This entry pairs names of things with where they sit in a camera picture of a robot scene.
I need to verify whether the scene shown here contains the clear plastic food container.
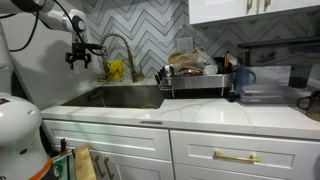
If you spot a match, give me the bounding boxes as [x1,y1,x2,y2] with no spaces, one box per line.
[174,51,218,76]

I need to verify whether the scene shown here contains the white base cabinet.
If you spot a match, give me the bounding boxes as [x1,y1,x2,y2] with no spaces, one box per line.
[41,119,320,180]

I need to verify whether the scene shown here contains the metal robot stand frame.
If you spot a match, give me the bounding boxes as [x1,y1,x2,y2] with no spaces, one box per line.
[49,151,77,180]

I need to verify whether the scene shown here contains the black kitchen utensil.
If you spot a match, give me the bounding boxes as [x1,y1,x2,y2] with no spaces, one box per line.
[159,64,176,80]

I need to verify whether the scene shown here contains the large clear plastic appliance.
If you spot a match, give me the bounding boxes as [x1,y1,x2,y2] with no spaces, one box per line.
[235,36,320,106]

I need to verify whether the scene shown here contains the stainless steel dish rack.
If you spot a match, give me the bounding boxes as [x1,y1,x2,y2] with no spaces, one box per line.
[154,72,234,98]

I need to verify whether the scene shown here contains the wooden board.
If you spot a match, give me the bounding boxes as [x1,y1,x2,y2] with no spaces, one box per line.
[72,143,98,180]

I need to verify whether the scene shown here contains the white wall cabinet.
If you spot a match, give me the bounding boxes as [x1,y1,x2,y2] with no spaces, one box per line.
[188,0,320,26]

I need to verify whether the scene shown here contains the orange handled utensil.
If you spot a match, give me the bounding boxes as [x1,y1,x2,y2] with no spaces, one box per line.
[224,50,231,69]

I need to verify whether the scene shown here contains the wooden bowl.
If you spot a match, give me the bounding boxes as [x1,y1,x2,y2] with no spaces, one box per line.
[168,47,206,66]

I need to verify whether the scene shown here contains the gold cabinet door handle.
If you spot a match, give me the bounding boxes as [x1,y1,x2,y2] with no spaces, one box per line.
[94,154,106,178]
[103,156,115,180]

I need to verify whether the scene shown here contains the dark glass mug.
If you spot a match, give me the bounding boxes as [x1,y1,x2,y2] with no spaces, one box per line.
[296,90,320,122]

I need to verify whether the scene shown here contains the white wall outlet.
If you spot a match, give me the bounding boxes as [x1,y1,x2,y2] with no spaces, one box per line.
[175,36,194,54]

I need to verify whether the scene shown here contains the orange black clamp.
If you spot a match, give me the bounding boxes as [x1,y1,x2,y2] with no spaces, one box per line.
[58,137,76,159]

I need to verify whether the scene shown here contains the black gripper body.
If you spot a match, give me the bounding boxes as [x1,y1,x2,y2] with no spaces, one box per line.
[65,41,93,63]

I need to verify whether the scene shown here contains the white cup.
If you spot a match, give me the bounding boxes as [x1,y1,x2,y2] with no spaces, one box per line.
[203,63,219,76]

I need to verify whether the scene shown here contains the blue translucent jug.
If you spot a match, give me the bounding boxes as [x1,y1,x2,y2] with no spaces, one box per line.
[233,66,257,94]

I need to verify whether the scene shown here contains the gold drawer handle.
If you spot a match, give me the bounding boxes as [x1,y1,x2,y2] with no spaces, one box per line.
[213,150,261,164]

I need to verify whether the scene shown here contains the black utensil holder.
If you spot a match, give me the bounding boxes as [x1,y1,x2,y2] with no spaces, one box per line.
[213,56,234,75]

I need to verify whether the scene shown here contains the small black bottle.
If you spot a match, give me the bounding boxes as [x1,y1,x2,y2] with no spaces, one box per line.
[228,89,237,103]

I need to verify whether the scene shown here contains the stainless steel sink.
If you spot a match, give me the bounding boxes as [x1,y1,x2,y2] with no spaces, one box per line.
[61,84,166,110]

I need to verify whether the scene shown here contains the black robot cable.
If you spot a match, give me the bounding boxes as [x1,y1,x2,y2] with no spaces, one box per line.
[8,0,108,58]

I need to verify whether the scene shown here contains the yellow rubber glove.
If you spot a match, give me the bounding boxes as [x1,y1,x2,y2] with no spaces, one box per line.
[106,59,125,81]

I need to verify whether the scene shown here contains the brass spring faucet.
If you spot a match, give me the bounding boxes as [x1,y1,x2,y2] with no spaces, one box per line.
[99,32,145,83]

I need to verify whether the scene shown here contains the black counter edge label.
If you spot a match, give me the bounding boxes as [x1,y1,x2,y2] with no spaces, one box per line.
[139,120,163,126]

